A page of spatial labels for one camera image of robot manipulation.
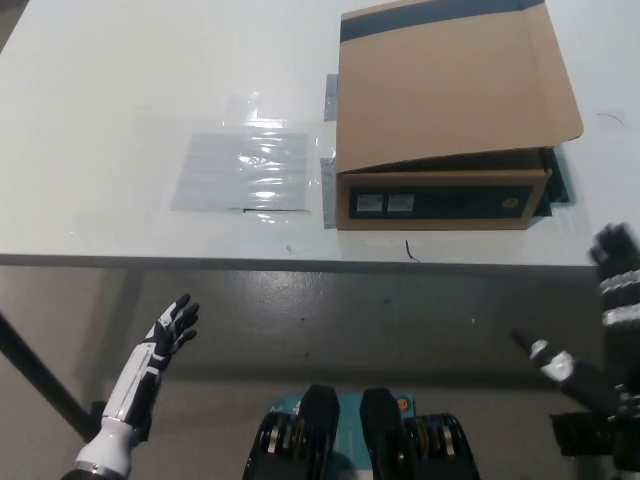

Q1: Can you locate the long grey tape strip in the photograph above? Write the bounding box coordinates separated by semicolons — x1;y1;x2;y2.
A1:
319;155;339;231

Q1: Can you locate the clear plastic sleeve with paper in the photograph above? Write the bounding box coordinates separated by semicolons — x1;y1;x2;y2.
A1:
169;92;321;216

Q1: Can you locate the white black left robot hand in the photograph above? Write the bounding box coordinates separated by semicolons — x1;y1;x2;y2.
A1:
102;293;201;435

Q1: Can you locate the short grey tape strip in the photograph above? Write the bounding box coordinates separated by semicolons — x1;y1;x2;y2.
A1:
324;73;341;122

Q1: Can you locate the black diagonal table leg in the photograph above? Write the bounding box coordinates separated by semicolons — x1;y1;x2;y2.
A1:
0;308;96;444

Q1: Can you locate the brown cardboard storage box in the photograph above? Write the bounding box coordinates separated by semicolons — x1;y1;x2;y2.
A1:
333;0;586;232

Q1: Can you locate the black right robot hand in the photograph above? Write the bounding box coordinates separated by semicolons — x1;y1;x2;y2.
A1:
509;222;640;417

